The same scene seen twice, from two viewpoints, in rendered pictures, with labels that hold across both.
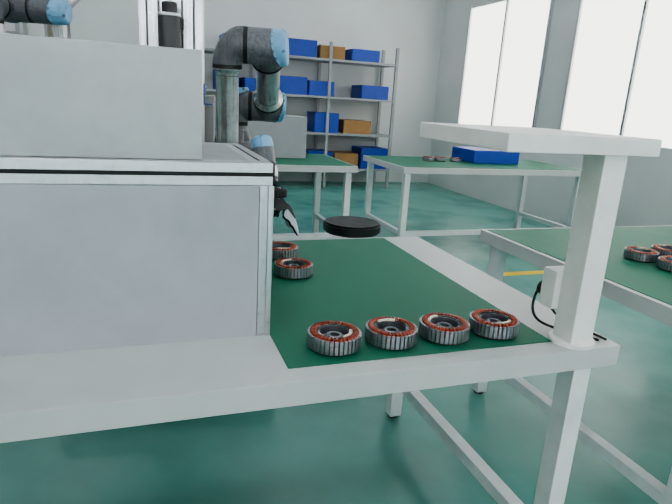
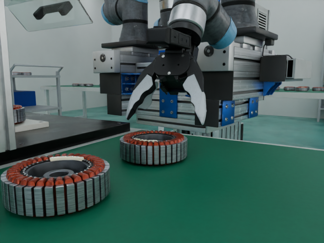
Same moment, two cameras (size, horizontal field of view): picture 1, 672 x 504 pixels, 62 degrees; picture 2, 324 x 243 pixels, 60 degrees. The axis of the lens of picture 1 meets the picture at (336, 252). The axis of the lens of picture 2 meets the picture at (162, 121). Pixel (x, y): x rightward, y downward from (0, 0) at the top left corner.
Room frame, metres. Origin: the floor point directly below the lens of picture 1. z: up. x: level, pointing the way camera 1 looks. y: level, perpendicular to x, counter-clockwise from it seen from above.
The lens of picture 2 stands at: (1.43, -0.19, 0.88)
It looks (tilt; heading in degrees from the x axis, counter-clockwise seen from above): 9 degrees down; 51
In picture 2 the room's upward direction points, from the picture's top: straight up
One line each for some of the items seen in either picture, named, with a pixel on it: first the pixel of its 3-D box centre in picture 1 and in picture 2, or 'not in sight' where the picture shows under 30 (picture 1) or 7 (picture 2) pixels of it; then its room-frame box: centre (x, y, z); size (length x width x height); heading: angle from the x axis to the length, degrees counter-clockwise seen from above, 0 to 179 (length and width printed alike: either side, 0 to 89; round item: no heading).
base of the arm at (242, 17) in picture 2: (233, 133); (236, 19); (2.29, 0.45, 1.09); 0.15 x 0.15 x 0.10
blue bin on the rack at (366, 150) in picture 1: (368, 157); not in sight; (8.53, -0.41, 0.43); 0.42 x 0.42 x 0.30; 20
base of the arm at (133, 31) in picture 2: not in sight; (135, 33); (2.18, 0.93, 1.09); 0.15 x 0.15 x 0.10
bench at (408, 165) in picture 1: (469, 202); not in sight; (5.26, -1.25, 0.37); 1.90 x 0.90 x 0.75; 110
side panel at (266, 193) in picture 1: (252, 246); not in sight; (1.23, 0.19, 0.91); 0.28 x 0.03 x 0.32; 20
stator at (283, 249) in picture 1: (280, 250); (153, 146); (1.71, 0.18, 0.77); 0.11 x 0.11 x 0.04
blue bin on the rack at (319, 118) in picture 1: (322, 122); not in sight; (8.26, 0.31, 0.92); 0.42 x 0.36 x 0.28; 20
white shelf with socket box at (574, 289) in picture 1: (516, 230); not in sight; (1.25, -0.41, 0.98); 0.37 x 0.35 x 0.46; 110
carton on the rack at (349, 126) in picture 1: (352, 126); not in sight; (8.44, -0.13, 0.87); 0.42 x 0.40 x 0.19; 109
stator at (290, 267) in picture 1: (293, 268); (59, 180); (1.53, 0.12, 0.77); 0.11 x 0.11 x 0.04
